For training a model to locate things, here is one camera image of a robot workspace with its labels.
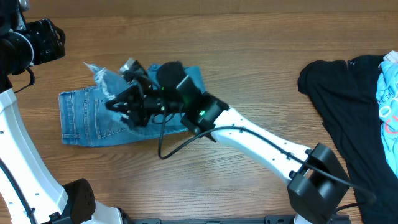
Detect light blue printed t-shirt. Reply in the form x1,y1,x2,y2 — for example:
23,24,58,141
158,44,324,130
376,61,397,175

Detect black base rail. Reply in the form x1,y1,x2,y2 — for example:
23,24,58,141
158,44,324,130
122,214,308,224

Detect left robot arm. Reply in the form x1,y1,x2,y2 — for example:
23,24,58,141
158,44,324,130
1,0,125,223

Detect white pink garment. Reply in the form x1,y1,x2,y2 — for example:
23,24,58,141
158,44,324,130
383,50,398,63

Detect light blue denim jeans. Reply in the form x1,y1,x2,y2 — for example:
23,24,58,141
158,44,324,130
58,62,206,147

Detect black t-shirt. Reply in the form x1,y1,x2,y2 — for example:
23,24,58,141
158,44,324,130
298,55,397,223

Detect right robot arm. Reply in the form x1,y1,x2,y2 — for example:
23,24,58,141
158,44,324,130
106,60,348,223

